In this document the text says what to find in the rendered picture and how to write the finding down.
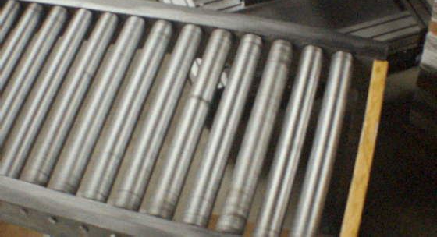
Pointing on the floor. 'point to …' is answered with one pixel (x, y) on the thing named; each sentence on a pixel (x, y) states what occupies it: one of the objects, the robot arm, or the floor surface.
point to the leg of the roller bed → (350, 155)
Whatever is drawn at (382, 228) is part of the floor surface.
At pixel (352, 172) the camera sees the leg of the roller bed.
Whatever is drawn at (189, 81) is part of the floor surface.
